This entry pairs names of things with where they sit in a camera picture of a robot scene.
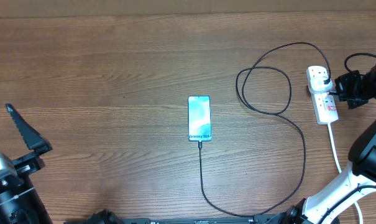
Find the white charger plug adapter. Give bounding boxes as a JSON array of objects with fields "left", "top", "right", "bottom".
[{"left": 308, "top": 77, "right": 332, "bottom": 94}]

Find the white power strip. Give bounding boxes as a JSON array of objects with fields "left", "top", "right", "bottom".
[{"left": 306, "top": 65, "right": 339, "bottom": 125}]

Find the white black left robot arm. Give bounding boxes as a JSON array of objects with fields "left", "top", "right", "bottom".
[{"left": 0, "top": 103, "right": 52, "bottom": 224}]

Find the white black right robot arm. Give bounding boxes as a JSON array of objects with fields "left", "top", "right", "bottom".
[{"left": 269, "top": 55, "right": 376, "bottom": 223}]

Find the black usb charging cable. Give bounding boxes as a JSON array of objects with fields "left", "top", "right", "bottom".
[{"left": 197, "top": 42, "right": 332, "bottom": 218}]

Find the blue screen smartphone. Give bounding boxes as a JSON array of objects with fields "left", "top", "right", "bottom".
[{"left": 188, "top": 96, "right": 212, "bottom": 141}]

